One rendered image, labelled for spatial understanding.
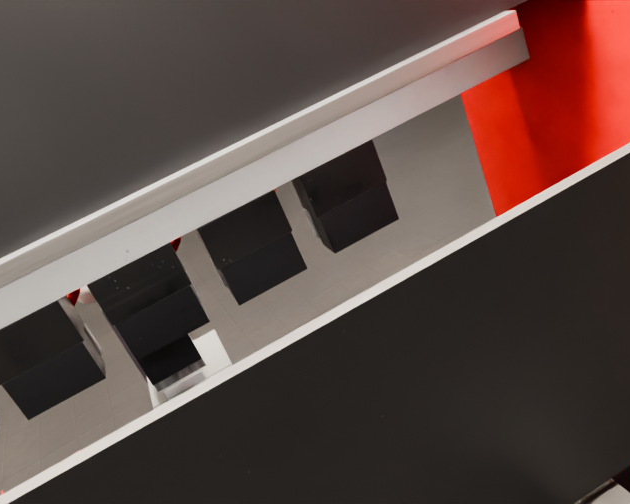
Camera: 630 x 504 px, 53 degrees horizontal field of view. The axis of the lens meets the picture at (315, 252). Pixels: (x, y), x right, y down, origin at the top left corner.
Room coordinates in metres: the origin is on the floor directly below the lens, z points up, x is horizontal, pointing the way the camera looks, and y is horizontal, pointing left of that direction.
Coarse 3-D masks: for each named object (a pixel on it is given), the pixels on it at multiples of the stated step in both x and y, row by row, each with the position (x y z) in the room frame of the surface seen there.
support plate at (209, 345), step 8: (208, 336) 1.30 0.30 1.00; (216, 336) 1.28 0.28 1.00; (200, 344) 1.28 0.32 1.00; (208, 344) 1.26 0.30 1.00; (216, 344) 1.24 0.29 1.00; (200, 352) 1.24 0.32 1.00; (208, 352) 1.23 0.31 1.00; (216, 352) 1.21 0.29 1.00; (224, 352) 1.20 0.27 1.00; (208, 360) 1.19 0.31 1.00; (216, 360) 1.18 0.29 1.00; (224, 360) 1.16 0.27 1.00; (208, 368) 1.16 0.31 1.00; (216, 368) 1.15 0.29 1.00; (208, 376) 1.13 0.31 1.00; (152, 392) 1.16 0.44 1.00; (160, 392) 1.15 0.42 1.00; (152, 400) 1.13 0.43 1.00; (160, 400) 1.12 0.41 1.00
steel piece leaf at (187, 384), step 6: (198, 372) 1.12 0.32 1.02; (192, 378) 1.12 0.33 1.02; (198, 378) 1.12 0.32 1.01; (204, 378) 1.12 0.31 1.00; (180, 384) 1.11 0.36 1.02; (186, 384) 1.12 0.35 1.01; (192, 384) 1.12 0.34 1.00; (168, 390) 1.11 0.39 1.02; (174, 390) 1.11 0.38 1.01; (180, 390) 1.11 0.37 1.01; (186, 390) 1.11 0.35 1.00; (168, 396) 1.11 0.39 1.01; (174, 396) 1.11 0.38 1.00
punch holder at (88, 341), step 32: (32, 320) 0.96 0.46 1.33; (64, 320) 0.97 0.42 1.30; (0, 352) 0.94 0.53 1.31; (32, 352) 0.95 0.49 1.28; (64, 352) 0.96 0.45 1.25; (96, 352) 1.01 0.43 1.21; (0, 384) 0.94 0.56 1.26; (32, 384) 0.95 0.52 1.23; (64, 384) 0.95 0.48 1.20; (32, 416) 0.94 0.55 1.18
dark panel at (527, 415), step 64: (576, 192) 0.62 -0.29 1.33; (448, 256) 0.59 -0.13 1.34; (512, 256) 0.60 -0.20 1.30; (576, 256) 0.61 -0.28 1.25; (320, 320) 0.57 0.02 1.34; (384, 320) 0.57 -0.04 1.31; (448, 320) 0.58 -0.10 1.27; (512, 320) 0.60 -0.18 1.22; (576, 320) 0.61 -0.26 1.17; (256, 384) 0.54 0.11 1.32; (320, 384) 0.55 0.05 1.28; (384, 384) 0.56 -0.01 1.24; (448, 384) 0.58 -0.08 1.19; (512, 384) 0.59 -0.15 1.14; (576, 384) 0.61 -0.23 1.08; (128, 448) 0.51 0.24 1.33; (192, 448) 0.52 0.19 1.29; (256, 448) 0.53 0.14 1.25; (320, 448) 0.54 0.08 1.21; (384, 448) 0.56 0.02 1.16; (448, 448) 0.57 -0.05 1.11; (512, 448) 0.59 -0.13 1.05; (576, 448) 0.60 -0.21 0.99
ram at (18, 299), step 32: (480, 64) 1.13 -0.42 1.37; (512, 64) 1.14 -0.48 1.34; (416, 96) 1.10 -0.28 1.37; (448, 96) 1.12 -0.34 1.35; (352, 128) 1.08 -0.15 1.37; (384, 128) 1.09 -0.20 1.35; (256, 160) 1.04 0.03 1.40; (288, 160) 1.05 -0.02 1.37; (320, 160) 1.06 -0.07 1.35; (192, 192) 1.02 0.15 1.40; (224, 192) 1.03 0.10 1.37; (256, 192) 1.04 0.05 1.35; (128, 224) 1.00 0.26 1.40; (160, 224) 1.01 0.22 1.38; (192, 224) 1.02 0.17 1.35; (64, 256) 0.98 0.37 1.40; (96, 256) 0.98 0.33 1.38; (128, 256) 0.99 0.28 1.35; (0, 288) 0.96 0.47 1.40; (32, 288) 0.96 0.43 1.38; (64, 288) 0.97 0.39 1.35; (0, 320) 0.95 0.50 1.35
